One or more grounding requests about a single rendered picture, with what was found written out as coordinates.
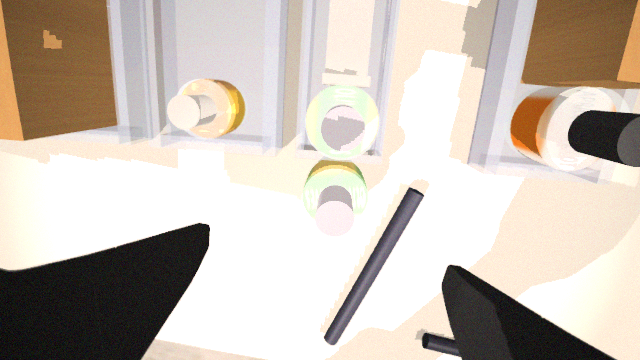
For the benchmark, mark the dark grey rod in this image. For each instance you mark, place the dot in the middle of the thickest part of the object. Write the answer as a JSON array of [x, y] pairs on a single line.
[[374, 264], [440, 344]]

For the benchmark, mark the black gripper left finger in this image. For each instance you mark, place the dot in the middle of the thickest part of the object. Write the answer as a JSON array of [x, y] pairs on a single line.
[[106, 305]]

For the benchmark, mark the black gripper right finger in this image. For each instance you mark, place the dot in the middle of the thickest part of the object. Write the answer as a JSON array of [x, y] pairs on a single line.
[[487, 324]]

